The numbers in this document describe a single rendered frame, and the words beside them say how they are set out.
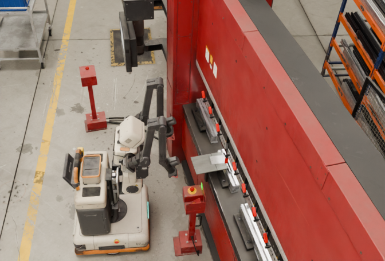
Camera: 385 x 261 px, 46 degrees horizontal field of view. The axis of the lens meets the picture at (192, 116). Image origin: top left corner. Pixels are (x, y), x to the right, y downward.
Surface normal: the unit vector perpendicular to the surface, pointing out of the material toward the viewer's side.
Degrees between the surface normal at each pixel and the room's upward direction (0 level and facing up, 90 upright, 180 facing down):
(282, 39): 0
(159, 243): 0
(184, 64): 90
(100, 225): 90
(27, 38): 0
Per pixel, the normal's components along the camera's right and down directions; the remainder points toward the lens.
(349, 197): 0.04, -0.72
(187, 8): 0.26, 0.68
